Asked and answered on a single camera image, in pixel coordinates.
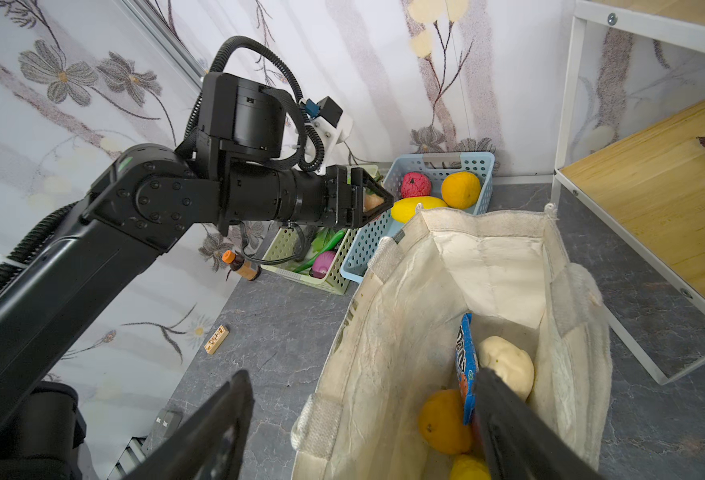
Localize small wooden block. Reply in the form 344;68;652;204
204;325;230;355

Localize blue candy bag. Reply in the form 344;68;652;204
455;312;478;425

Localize yellow mango toy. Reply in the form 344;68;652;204
390;196;448;224

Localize white wire wooden shelf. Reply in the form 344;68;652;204
550;1;705;368

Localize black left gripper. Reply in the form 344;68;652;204
324;166;393;228

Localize orange fruit toy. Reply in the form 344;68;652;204
441;171;482;210

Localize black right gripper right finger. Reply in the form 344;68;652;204
475;369;600;480

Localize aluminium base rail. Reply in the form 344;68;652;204
106;437;148;480

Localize yellow apple toy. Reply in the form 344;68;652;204
448;455;491;480

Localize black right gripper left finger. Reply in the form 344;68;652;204
128;370;254;480

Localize green chili pepper toy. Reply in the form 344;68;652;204
294;229;348;273

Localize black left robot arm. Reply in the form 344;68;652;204
0;36;393;479

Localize grey floor outlet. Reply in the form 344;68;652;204
144;409;184;450

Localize cream canvas tote bag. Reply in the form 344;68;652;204
292;206;612;479

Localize orange potato toy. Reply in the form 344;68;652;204
418;389;472;455

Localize blue plastic basket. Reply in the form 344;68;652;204
340;152;495;283

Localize green plastic basket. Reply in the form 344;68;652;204
260;164;383;296

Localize brown glass bottle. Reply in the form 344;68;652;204
222;250;262;281

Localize purple onion toy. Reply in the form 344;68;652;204
310;250;336;278

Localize cream white round vegetable toy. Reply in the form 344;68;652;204
477;336;535;401

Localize red peach toy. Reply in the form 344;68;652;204
363;193;384;212

